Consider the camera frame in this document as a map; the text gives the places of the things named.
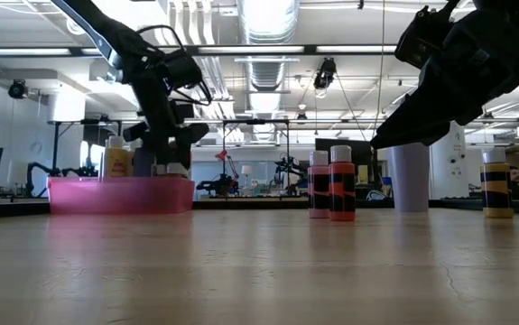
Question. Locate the red desk lamp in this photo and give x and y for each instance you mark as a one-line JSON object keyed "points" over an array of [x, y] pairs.
{"points": [[225, 162]]}

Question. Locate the black background robot arm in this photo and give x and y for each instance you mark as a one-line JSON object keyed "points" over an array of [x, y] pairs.
{"points": [[42, 173], [286, 171], [214, 186]]}

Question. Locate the large purple paint bottle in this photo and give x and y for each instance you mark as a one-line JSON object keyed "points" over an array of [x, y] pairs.
{"points": [[141, 167]]}

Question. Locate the small ochre paint bottle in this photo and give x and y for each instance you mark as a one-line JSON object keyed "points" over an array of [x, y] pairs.
{"points": [[497, 180]]}

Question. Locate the white box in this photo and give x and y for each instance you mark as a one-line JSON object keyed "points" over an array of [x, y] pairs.
{"points": [[17, 172]]}

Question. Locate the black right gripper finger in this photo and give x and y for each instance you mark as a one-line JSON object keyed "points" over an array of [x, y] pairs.
{"points": [[412, 126]]}

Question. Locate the large yellow paint bottle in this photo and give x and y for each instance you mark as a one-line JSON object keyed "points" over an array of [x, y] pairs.
{"points": [[117, 164]]}

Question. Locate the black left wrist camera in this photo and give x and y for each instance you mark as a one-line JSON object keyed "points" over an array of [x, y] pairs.
{"points": [[182, 70]]}

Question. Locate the white rectangular air duct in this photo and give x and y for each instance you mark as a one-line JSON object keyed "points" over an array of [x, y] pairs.
{"points": [[105, 90]]}

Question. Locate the small pink paint bottle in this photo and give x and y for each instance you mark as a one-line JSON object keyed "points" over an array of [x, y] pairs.
{"points": [[318, 180]]}

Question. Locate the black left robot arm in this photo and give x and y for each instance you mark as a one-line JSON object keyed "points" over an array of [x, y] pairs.
{"points": [[105, 31]]}

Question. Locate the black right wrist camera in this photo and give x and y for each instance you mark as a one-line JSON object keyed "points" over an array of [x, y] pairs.
{"points": [[421, 36]]}

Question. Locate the black monitor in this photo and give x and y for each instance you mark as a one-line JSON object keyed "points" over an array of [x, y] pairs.
{"points": [[363, 158]]}

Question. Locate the black overhead beam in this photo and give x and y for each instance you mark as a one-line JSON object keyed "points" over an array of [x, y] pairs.
{"points": [[308, 49]]}

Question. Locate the lavender cup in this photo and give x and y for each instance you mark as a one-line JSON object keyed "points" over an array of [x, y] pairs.
{"points": [[410, 180]]}

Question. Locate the black hanging camera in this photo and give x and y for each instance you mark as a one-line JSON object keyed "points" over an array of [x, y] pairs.
{"points": [[324, 72]]}

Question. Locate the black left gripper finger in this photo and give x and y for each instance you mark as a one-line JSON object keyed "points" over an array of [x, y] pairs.
{"points": [[184, 155], [162, 153]]}

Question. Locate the small orange-red paint bottle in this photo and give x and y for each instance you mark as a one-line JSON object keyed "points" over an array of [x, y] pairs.
{"points": [[342, 180]]}

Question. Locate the small mauve paint bottle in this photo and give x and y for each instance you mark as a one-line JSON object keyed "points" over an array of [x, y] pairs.
{"points": [[178, 170]]}

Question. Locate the silver ceiling air duct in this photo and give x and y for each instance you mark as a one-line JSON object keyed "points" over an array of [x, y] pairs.
{"points": [[265, 27]]}

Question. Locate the black workstation frame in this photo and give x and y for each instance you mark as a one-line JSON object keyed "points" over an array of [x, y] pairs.
{"points": [[287, 153], [56, 149]]}

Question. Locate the pink plastic bin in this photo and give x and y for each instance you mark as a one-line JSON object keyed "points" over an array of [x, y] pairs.
{"points": [[119, 196]]}

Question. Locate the white round pillar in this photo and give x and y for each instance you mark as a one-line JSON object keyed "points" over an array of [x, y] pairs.
{"points": [[451, 167]]}

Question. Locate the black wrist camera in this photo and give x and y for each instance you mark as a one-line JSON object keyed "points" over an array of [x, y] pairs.
{"points": [[421, 36], [182, 70]]}

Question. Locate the small white desk lamp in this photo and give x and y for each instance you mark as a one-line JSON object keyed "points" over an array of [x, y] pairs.
{"points": [[246, 170]]}

